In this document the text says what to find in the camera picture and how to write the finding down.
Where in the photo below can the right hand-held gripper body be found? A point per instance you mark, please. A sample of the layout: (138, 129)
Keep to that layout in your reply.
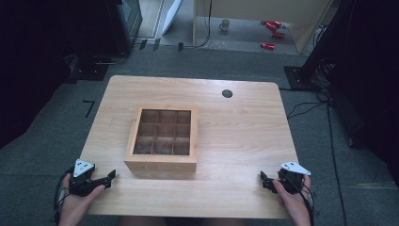
(291, 179)

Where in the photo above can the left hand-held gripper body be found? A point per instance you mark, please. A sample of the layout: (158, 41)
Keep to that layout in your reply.
(82, 182)

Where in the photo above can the wooden compartment box glass lid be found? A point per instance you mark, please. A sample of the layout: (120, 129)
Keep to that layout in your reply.
(161, 161)

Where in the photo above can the person's left hand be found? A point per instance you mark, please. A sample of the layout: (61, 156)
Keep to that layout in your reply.
(75, 205)

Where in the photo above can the person's right hand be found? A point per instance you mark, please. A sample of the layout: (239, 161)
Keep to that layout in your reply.
(291, 204)

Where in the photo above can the black round table grommet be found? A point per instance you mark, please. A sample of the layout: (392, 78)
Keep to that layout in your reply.
(227, 93)

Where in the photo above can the black stand base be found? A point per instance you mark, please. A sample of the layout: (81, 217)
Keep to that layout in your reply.
(296, 78)

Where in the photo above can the black floor plate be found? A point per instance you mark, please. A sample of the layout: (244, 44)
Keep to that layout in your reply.
(91, 70)

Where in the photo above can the red metal cylinder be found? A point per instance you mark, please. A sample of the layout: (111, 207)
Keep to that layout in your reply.
(267, 46)

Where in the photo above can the black cabinet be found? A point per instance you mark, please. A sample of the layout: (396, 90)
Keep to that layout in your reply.
(125, 25)

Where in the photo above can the red metal part with white end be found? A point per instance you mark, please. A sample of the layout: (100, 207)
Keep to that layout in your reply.
(272, 25)

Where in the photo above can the grey mug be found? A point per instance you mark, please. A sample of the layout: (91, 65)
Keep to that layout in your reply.
(224, 24)

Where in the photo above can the white board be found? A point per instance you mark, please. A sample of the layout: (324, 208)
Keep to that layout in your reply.
(172, 14)

